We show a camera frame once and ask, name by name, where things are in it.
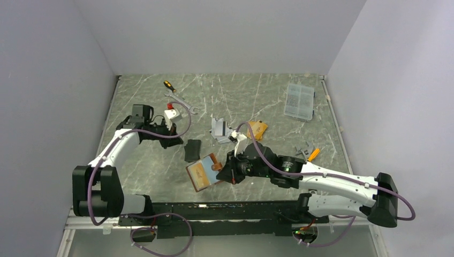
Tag black card stack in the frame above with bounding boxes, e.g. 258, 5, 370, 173
184, 139, 201, 163

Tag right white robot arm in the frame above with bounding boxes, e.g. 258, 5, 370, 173
216, 143, 398, 228

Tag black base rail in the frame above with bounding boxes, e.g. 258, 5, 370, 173
118, 200, 329, 239

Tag brown leather card holder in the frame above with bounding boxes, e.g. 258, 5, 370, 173
186, 153, 223, 192

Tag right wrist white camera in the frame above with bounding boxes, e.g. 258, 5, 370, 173
229, 131, 248, 157

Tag aluminium frame rail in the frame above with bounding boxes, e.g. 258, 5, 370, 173
57, 208, 388, 256

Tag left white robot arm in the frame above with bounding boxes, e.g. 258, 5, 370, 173
72, 104, 183, 225

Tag silver open-end wrench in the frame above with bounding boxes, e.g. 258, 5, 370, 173
163, 91, 199, 115

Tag grey orange pliers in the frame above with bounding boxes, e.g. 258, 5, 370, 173
296, 141, 321, 162

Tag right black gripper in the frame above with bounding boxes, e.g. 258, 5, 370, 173
217, 148, 271, 184

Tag gold card stack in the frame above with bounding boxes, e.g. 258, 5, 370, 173
248, 120, 268, 141

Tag orange black screwdriver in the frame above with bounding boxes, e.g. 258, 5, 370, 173
163, 80, 176, 93

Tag clear plastic organizer box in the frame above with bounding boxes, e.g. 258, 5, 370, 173
283, 84, 315, 121

